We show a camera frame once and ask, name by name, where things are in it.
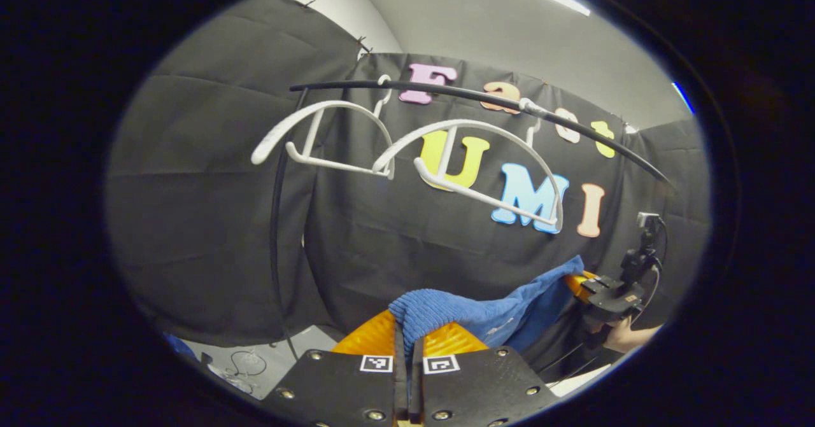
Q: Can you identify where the thin black floor cable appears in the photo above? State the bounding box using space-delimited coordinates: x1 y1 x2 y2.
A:
210 349 268 393

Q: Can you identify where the white paper sheet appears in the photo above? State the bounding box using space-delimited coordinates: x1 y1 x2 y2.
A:
546 363 613 397

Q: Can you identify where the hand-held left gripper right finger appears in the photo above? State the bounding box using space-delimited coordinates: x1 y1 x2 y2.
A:
409 322 561 427

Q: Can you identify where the black backdrop cloth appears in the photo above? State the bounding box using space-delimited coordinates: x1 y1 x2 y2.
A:
105 0 712 377

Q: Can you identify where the black clothes rack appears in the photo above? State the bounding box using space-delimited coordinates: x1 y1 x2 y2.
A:
269 80 674 361

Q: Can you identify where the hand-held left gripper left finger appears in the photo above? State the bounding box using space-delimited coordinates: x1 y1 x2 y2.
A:
262 309 408 427

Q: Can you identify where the blue corduroy jacket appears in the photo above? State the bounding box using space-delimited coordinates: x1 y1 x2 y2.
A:
388 255 586 358

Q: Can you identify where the white empty clothes hanger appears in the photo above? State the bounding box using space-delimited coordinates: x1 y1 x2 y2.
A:
250 74 395 179

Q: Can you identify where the white clothes hanger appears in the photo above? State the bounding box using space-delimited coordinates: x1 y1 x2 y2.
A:
372 96 567 235
250 74 395 179

